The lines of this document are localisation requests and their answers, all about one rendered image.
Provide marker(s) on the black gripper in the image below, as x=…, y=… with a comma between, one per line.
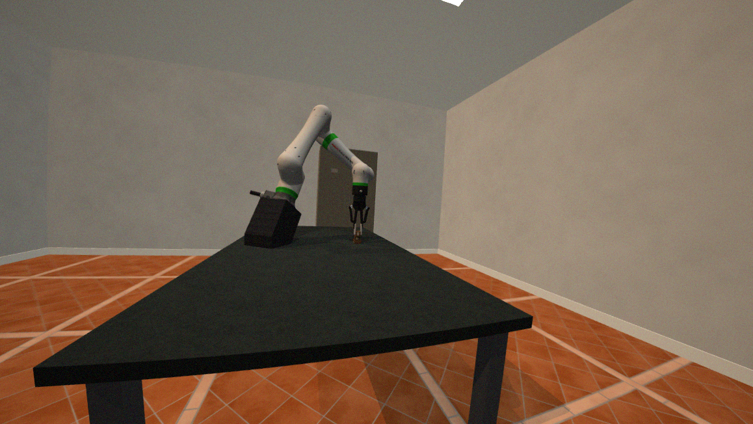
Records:
x=358, y=205

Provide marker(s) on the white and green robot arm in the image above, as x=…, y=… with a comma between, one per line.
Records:
x=317, y=128

